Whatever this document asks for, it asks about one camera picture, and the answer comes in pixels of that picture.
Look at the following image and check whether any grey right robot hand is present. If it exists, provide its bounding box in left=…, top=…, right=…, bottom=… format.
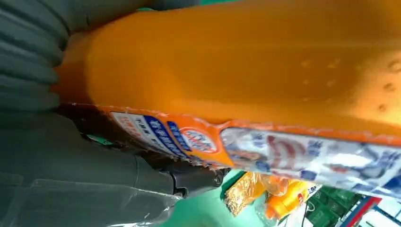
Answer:
left=0, top=105, right=232, bottom=227

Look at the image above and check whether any gold foil snack bag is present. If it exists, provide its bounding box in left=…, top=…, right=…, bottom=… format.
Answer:
left=223, top=171, right=268, bottom=218

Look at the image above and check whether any orange bottle in clear wrap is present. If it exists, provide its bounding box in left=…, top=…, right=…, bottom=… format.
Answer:
left=264, top=178, right=318, bottom=220

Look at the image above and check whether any green plastic crate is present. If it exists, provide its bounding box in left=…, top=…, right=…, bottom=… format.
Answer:
left=305, top=186, right=365, bottom=227

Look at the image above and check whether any red metal bar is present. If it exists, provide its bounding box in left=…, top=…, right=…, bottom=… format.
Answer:
left=347, top=196, right=384, bottom=227

